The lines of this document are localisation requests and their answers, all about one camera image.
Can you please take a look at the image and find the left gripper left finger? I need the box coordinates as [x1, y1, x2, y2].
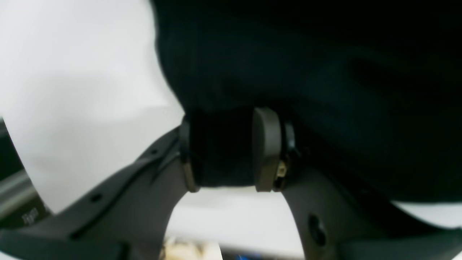
[1, 117, 200, 260]

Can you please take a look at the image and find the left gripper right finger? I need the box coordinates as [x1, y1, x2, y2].
[252, 108, 461, 260]

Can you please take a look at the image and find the black T-shirt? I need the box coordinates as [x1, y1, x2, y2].
[151, 0, 461, 203]

